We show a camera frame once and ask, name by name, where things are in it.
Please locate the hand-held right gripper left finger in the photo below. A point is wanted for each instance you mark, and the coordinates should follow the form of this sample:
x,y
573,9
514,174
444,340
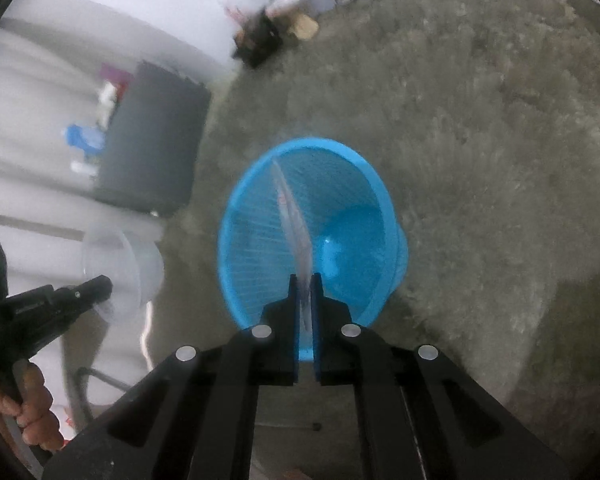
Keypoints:
x,y
294,320

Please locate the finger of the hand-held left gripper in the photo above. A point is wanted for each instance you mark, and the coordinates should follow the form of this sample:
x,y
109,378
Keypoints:
x,y
87,291

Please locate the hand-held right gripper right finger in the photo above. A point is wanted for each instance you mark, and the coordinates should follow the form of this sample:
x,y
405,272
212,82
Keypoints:
x,y
317,320

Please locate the clear plastic cup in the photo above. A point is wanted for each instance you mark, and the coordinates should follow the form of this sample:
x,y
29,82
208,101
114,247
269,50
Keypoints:
x,y
130,270

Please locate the blue plastic basket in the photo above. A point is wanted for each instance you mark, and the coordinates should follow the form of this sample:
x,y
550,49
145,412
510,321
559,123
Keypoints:
x,y
350,240

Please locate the clear plastic wrapper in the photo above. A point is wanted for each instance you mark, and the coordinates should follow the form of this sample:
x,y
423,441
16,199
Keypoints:
x,y
292,220

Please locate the person's left hand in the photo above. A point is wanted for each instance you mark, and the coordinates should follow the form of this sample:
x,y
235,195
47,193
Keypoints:
x,y
32,410

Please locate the blue plastic bottle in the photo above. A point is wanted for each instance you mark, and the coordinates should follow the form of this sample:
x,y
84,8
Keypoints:
x,y
82,137

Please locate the dark grey cabinet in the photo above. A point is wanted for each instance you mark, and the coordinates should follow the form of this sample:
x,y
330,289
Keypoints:
x,y
152,145

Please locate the purple cup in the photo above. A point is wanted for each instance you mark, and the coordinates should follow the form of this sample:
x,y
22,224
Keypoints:
x,y
116,76

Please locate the black item on floor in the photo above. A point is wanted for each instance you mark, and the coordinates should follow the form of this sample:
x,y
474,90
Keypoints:
x,y
260,40

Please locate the small cardboard box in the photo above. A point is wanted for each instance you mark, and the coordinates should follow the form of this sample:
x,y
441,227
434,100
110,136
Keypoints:
x,y
302,26

